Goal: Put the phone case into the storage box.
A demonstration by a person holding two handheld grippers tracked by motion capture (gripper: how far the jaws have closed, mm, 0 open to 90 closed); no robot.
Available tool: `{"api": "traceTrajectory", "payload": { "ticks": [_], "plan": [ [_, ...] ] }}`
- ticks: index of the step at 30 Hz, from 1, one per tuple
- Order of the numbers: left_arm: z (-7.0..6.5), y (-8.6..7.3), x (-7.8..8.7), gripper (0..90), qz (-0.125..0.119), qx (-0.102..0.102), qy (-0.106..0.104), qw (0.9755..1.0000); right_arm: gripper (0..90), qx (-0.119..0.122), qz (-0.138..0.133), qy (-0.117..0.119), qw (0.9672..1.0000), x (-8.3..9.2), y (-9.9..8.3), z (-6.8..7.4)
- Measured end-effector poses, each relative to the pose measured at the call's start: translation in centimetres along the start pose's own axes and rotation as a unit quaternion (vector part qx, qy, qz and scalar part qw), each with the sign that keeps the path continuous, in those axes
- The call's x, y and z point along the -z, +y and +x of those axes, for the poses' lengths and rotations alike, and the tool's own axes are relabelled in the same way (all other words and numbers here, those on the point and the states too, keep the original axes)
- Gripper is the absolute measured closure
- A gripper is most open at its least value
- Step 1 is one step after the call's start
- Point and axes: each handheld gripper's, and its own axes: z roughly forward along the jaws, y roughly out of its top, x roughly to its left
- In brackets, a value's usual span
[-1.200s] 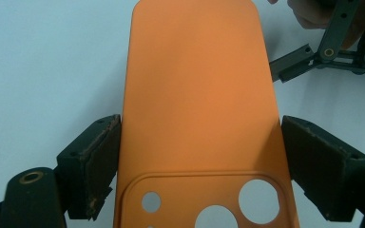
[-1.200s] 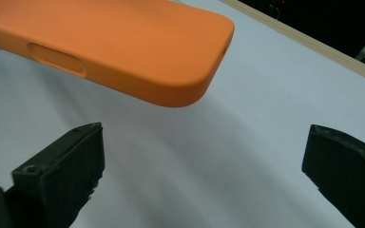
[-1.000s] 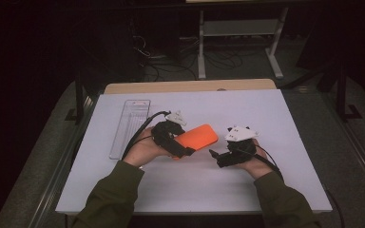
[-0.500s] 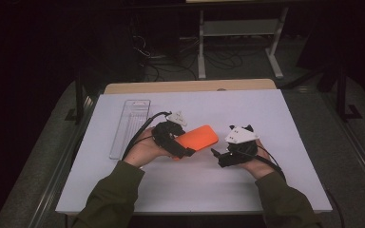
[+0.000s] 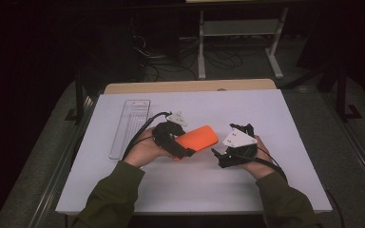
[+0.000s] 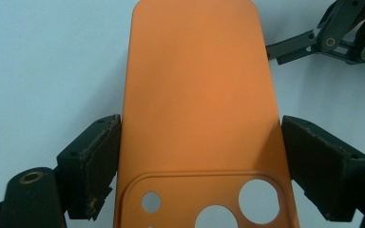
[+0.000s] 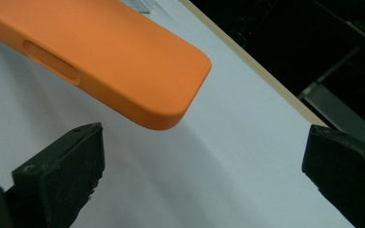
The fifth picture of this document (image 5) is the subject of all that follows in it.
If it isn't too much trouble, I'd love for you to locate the white metal desk frame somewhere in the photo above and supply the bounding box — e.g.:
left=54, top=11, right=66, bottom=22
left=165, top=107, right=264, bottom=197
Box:
left=185, top=0, right=289, bottom=80

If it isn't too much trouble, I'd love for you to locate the tangle of black floor cables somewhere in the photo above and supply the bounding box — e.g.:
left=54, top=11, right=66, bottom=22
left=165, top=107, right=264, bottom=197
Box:
left=132, top=31, right=245, bottom=82

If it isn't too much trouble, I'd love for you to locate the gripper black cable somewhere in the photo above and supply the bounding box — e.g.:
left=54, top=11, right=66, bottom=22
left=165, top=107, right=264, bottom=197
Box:
left=122, top=111, right=173, bottom=161
left=231, top=146, right=346, bottom=228

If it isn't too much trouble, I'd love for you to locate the person's right hand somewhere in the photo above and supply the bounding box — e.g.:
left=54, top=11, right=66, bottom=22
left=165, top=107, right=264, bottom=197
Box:
left=243, top=135, right=279, bottom=181

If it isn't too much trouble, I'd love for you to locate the person's left hand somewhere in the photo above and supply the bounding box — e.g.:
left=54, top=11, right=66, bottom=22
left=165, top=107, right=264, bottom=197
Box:
left=123, top=127, right=172, bottom=169

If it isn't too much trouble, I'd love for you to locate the aluminium frame rail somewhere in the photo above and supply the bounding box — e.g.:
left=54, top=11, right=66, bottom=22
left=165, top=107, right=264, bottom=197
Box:
left=28, top=94, right=99, bottom=228
left=324, top=93, right=365, bottom=194

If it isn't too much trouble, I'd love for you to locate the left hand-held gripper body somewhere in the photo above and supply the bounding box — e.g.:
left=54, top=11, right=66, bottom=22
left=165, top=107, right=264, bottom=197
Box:
left=151, top=111, right=189, bottom=153

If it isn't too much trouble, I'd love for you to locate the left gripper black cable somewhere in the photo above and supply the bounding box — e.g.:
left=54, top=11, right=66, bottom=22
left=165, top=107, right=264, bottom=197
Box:
left=122, top=111, right=173, bottom=161

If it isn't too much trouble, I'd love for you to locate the black metal stand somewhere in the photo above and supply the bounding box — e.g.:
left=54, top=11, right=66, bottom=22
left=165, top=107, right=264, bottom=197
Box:
left=65, top=70, right=86, bottom=124
left=336, top=63, right=364, bottom=123

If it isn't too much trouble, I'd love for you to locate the clear plastic packaging box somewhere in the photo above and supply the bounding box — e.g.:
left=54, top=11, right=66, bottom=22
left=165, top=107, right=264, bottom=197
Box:
left=108, top=99, right=153, bottom=161

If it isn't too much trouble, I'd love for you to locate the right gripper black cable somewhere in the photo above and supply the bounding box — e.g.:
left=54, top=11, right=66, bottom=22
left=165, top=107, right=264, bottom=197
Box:
left=231, top=146, right=346, bottom=228

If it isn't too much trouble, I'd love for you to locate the light wooden table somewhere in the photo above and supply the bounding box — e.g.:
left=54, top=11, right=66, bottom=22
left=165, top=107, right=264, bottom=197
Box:
left=104, top=78, right=278, bottom=95

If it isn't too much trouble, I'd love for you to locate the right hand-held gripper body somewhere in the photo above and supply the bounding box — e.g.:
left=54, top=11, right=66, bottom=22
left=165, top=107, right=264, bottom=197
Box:
left=220, top=126, right=259, bottom=169

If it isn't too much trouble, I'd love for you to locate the orange phone case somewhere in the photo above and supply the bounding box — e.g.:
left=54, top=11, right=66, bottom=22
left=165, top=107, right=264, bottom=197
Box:
left=173, top=124, right=220, bottom=161

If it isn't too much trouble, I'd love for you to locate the white work board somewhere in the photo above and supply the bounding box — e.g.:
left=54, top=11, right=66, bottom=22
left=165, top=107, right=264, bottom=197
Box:
left=55, top=88, right=333, bottom=217

